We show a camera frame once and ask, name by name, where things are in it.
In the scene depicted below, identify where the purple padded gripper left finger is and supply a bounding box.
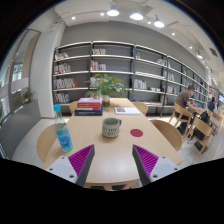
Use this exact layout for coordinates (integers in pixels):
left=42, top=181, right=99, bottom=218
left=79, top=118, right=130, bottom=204
left=47, top=145, right=95, bottom=187

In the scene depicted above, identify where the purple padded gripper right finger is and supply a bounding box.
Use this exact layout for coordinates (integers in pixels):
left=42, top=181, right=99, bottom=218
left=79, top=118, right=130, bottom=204
left=132, top=145, right=179, bottom=186

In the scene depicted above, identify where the clear plastic water bottle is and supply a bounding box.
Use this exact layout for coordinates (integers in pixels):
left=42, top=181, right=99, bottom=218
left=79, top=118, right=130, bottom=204
left=54, top=104, right=73, bottom=152

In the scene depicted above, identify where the round red coaster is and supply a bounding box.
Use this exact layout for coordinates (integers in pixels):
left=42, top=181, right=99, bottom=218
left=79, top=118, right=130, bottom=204
left=130, top=129, right=143, bottom=137

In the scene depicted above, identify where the wooden chair near right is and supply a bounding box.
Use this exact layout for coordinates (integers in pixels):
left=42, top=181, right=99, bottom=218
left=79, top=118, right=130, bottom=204
left=151, top=120, right=182, bottom=151

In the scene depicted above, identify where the wooden chair near left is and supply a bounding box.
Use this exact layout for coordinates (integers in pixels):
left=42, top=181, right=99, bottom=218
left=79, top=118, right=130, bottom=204
left=36, top=124, right=56, bottom=162

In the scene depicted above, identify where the grey-green ceramic mug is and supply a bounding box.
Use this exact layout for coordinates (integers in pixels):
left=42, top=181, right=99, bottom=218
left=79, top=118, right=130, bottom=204
left=102, top=118, right=121, bottom=138

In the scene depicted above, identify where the dark blue bottom book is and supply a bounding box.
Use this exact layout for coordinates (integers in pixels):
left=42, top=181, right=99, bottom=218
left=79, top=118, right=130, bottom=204
left=75, top=107, right=103, bottom=116

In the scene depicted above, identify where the wooden chair far right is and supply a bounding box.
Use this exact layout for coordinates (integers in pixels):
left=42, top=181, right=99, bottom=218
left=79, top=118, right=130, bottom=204
left=133, top=101, right=148, bottom=114

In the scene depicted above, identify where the red middle book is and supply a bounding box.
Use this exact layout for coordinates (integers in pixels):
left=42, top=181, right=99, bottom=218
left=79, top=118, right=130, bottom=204
left=77, top=103, right=101, bottom=110

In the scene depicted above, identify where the wooden chair right foreground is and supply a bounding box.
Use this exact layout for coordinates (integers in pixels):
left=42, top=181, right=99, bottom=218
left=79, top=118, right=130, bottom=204
left=187, top=117, right=212, bottom=155

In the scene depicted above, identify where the wooden chair far left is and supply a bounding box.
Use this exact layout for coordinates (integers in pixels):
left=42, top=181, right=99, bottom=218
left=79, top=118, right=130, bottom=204
left=69, top=101, right=78, bottom=115

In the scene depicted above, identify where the wooden chair under man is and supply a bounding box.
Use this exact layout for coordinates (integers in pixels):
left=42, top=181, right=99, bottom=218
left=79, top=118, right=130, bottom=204
left=171, top=103, right=192, bottom=133

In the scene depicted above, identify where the open white magazine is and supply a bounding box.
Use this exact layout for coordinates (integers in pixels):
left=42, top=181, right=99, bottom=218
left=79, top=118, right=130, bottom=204
left=115, top=107, right=141, bottom=115

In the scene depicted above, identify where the pink top book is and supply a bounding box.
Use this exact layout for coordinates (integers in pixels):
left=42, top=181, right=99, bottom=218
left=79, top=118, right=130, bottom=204
left=78, top=98, right=101, bottom=104

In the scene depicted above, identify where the seated man brown shirt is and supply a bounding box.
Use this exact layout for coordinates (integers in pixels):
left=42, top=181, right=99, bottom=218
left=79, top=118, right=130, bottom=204
left=175, top=85, right=200, bottom=134

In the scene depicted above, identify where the large grey bookshelf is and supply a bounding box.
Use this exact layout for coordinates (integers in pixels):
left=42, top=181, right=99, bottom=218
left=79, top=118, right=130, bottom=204
left=52, top=41, right=209, bottom=115

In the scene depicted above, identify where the seated person far right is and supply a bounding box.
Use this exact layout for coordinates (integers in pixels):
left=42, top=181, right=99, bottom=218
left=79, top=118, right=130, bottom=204
left=207, top=96, right=215, bottom=113

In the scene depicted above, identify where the potted green leafy plant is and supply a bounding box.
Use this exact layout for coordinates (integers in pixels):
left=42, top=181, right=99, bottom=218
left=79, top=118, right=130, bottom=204
left=85, top=74, right=131, bottom=106

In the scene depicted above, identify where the small plant by window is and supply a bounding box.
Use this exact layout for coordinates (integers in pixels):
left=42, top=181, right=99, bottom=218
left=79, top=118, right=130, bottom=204
left=21, top=88, right=34, bottom=104

